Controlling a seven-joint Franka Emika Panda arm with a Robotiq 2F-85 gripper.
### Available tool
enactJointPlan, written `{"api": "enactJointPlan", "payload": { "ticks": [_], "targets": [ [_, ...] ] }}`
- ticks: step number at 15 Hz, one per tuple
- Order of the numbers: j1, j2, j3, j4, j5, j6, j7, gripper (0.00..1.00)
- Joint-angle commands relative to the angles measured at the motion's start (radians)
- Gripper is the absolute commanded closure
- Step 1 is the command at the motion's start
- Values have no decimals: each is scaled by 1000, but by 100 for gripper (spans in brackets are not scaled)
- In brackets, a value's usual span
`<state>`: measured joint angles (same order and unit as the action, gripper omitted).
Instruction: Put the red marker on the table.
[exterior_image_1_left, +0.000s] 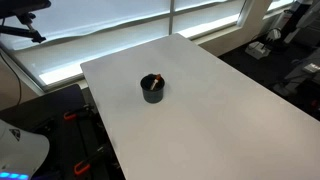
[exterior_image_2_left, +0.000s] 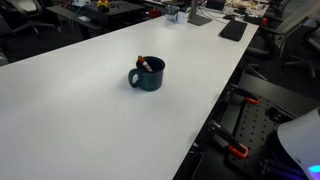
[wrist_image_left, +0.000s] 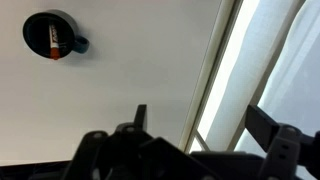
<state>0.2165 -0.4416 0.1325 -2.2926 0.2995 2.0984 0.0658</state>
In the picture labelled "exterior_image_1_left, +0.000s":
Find red white marker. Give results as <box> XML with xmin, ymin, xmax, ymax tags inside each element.
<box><xmin>149</xmin><ymin>73</ymin><xmax>162</xmax><ymax>92</ymax></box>

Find dark teal mug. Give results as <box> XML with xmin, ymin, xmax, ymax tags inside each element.
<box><xmin>140</xmin><ymin>73</ymin><xmax>166</xmax><ymax>104</ymax></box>

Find small white box device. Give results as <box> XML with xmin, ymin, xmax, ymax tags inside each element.
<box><xmin>245</xmin><ymin>40</ymin><xmax>271</xmax><ymax>60</ymax></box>

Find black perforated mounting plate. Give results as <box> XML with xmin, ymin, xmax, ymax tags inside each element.
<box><xmin>0</xmin><ymin>83</ymin><xmax>126</xmax><ymax>180</ymax></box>

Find white grey machine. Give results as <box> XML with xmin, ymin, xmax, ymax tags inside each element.
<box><xmin>273</xmin><ymin>49</ymin><xmax>320</xmax><ymax>98</ymax></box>

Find black white machine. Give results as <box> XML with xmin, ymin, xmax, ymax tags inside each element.
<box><xmin>266</xmin><ymin>0</ymin><xmax>320</xmax><ymax>52</ymax></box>

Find black orange-handled clamp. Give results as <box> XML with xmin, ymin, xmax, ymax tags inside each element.
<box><xmin>73</xmin><ymin>143</ymin><xmax>116</xmax><ymax>177</ymax></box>
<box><xmin>63</xmin><ymin>103</ymin><xmax>98</xmax><ymax>122</ymax></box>

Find thin black cable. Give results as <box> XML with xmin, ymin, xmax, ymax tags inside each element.
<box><xmin>0</xmin><ymin>51</ymin><xmax>23</xmax><ymax>107</ymax></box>

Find black camera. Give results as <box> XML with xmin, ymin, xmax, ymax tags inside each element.
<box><xmin>0</xmin><ymin>0</ymin><xmax>52</xmax><ymax>19</ymax></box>

